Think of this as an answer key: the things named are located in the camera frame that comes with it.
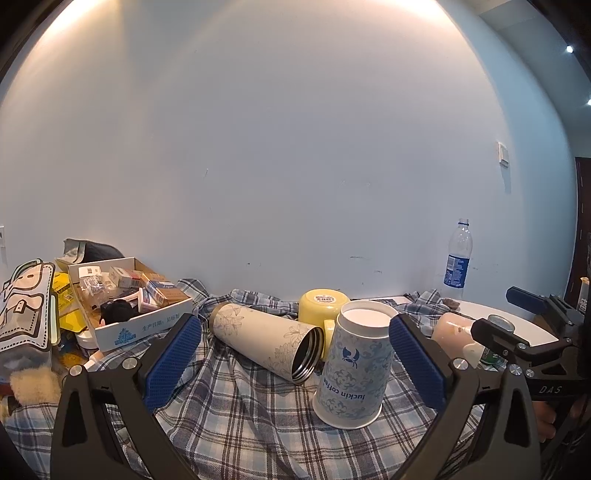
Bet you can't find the white jar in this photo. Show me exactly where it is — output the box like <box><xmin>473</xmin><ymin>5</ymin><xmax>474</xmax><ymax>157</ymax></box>
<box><xmin>75</xmin><ymin>329</ymin><xmax>100</xmax><ymax>352</ymax></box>

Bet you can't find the yellow mug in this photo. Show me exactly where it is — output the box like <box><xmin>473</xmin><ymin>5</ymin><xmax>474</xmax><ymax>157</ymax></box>
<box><xmin>298</xmin><ymin>288</ymin><xmax>352</xmax><ymax>363</ymax></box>

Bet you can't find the beige plush toy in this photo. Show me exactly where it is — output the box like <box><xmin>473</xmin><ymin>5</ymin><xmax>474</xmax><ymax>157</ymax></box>
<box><xmin>0</xmin><ymin>366</ymin><xmax>64</xmax><ymax>418</ymax></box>

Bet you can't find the white and orange small box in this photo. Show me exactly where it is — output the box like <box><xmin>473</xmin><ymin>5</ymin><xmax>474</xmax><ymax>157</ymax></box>
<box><xmin>108</xmin><ymin>266</ymin><xmax>144</xmax><ymax>289</ymax></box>

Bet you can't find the pink cup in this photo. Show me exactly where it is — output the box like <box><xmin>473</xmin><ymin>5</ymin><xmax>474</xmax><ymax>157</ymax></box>
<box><xmin>431</xmin><ymin>312</ymin><xmax>483</xmax><ymax>358</ymax></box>

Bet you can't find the clear plastic water bottle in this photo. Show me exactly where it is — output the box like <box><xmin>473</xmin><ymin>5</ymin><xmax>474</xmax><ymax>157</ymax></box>
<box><xmin>443</xmin><ymin>219</ymin><xmax>474</xmax><ymax>301</ymax></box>

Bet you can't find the cartoon printed bag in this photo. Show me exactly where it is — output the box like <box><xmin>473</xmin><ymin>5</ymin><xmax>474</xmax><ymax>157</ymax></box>
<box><xmin>0</xmin><ymin>260</ymin><xmax>62</xmax><ymax>354</ymax></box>

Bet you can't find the blue patterned paper cup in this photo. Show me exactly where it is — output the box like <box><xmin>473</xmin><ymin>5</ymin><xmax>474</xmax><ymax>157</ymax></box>
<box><xmin>312</xmin><ymin>299</ymin><xmax>400</xmax><ymax>430</ymax></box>

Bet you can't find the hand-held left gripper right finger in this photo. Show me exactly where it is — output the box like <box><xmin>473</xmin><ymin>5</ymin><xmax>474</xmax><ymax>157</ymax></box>
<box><xmin>388</xmin><ymin>315</ymin><xmax>542</xmax><ymax>480</ymax></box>

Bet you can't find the grey bag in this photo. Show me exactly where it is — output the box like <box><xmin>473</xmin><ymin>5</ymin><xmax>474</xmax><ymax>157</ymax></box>
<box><xmin>55</xmin><ymin>238</ymin><xmax>126</xmax><ymax>273</ymax></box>

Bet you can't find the yellow packet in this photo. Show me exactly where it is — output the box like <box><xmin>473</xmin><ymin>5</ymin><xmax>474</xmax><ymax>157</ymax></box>
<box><xmin>50</xmin><ymin>271</ymin><xmax>89</xmax><ymax>332</ymax></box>

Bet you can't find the green can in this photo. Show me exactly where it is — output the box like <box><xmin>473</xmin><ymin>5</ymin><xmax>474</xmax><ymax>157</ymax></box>
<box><xmin>480</xmin><ymin>315</ymin><xmax>516</xmax><ymax>371</ymax></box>

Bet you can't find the plaid cloth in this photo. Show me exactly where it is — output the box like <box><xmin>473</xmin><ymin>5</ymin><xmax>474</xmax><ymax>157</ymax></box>
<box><xmin>0</xmin><ymin>277</ymin><xmax>492</xmax><ymax>480</ymax></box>

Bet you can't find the black round object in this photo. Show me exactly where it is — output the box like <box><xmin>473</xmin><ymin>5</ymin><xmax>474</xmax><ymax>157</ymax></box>
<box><xmin>99</xmin><ymin>299</ymin><xmax>139</xmax><ymax>325</ymax></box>

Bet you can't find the cream floral thermos flask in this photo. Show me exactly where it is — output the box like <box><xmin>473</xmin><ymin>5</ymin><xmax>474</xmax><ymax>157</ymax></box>
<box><xmin>209</xmin><ymin>302</ymin><xmax>327</xmax><ymax>385</ymax></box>

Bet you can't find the white cardboard box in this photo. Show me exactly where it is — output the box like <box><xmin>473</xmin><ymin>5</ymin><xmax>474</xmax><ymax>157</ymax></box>
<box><xmin>67</xmin><ymin>257</ymin><xmax>194</xmax><ymax>352</ymax></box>

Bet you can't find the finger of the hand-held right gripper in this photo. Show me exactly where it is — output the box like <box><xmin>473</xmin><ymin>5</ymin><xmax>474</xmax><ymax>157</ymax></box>
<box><xmin>471</xmin><ymin>317</ymin><xmax>565</xmax><ymax>376</ymax></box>
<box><xmin>506</xmin><ymin>286</ymin><xmax>583</xmax><ymax>343</ymax></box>

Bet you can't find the blue and tan small box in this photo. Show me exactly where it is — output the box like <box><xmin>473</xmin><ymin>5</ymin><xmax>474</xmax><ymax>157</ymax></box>
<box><xmin>140</xmin><ymin>274</ymin><xmax>186</xmax><ymax>306</ymax></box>

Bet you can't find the person's right hand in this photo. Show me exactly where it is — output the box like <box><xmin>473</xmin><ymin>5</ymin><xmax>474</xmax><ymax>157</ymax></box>
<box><xmin>536</xmin><ymin>401</ymin><xmax>560</xmax><ymax>442</ymax></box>

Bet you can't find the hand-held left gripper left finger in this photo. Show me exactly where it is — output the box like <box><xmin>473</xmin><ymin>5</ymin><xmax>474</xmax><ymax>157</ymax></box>
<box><xmin>51</xmin><ymin>313</ymin><xmax>204</xmax><ymax>480</ymax></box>

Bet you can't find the dark wooden door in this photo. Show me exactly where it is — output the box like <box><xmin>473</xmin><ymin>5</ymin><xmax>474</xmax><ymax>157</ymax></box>
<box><xmin>560</xmin><ymin>157</ymin><xmax>591</xmax><ymax>306</ymax></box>

